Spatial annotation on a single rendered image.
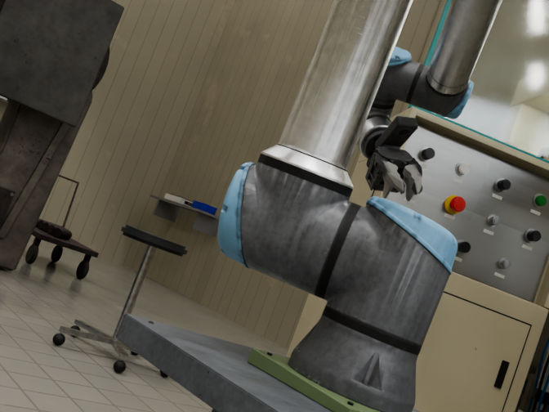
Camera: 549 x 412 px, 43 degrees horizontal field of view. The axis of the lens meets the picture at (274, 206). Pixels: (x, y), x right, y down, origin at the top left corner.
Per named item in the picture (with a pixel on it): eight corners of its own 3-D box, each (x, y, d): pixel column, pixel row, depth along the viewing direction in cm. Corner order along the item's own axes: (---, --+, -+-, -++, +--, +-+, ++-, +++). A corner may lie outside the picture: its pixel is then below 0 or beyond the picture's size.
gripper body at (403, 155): (404, 196, 144) (389, 166, 154) (417, 161, 140) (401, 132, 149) (370, 191, 142) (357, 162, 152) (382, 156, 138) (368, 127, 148)
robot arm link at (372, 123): (399, 119, 153) (359, 114, 151) (406, 130, 149) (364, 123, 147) (387, 154, 158) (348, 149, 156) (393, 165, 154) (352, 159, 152)
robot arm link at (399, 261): (426, 350, 92) (475, 228, 93) (309, 300, 95) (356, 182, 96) (419, 342, 107) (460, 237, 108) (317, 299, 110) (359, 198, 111)
